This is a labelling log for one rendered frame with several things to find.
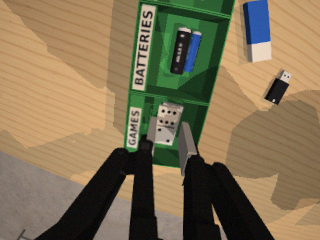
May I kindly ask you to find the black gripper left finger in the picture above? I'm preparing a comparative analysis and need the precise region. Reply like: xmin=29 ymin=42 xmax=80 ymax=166
xmin=34 ymin=116 xmax=158 ymax=240

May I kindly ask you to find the green three-compartment bin rack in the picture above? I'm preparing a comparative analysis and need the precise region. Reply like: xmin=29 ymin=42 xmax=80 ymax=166
xmin=123 ymin=0 xmax=236 ymax=168

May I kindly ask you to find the black aa battery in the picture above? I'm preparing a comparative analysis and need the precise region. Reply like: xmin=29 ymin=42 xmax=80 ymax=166
xmin=170 ymin=27 xmax=191 ymax=75

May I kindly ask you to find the black usb stick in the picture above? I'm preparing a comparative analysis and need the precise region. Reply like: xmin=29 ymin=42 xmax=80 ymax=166
xmin=264 ymin=71 xmax=292 ymax=105

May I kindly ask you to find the white domino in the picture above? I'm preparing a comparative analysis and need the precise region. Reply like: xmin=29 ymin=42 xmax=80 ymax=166
xmin=163 ymin=101 xmax=184 ymax=137
xmin=155 ymin=104 xmax=180 ymax=145

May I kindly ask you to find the blue battery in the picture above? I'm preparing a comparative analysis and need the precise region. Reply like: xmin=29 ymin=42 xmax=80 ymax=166
xmin=184 ymin=31 xmax=202 ymax=72

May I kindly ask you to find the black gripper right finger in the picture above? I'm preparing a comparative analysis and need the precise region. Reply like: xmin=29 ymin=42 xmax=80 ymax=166
xmin=177 ymin=122 xmax=275 ymax=240

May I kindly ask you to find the blue and white eraser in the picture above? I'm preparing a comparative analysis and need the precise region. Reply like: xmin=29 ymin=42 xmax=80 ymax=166
xmin=243 ymin=0 xmax=271 ymax=62

